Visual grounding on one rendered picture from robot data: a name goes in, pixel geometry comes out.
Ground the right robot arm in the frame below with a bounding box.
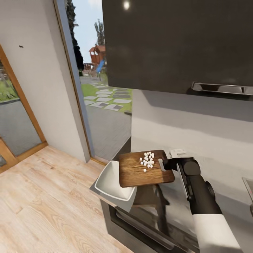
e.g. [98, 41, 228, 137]
[163, 148, 243, 253]

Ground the cutting board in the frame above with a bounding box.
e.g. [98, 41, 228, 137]
[118, 150, 175, 188]

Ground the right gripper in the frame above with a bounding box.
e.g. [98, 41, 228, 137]
[163, 158, 178, 171]

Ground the bowl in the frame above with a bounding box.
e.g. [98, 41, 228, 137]
[95, 161, 135, 201]

